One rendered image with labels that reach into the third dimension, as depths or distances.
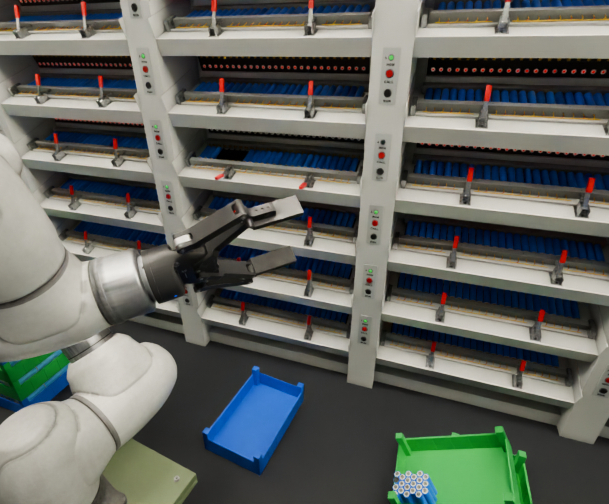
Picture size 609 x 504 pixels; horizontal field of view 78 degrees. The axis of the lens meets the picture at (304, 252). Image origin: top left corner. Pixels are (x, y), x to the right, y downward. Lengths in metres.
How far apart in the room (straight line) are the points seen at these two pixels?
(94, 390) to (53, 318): 0.45
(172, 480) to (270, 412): 0.47
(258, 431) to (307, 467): 0.20
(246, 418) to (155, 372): 0.51
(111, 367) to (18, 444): 0.20
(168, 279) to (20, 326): 0.16
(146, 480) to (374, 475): 0.63
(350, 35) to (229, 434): 1.20
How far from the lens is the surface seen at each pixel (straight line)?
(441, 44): 1.01
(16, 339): 0.54
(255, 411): 1.41
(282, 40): 1.08
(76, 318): 0.52
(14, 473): 0.89
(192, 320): 1.62
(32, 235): 0.45
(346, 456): 1.32
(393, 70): 1.01
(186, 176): 1.30
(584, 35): 1.04
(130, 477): 1.08
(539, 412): 1.56
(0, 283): 0.47
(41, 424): 0.88
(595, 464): 1.57
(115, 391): 0.94
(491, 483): 1.23
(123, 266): 0.51
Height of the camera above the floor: 1.10
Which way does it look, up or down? 28 degrees down
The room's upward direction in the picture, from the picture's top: straight up
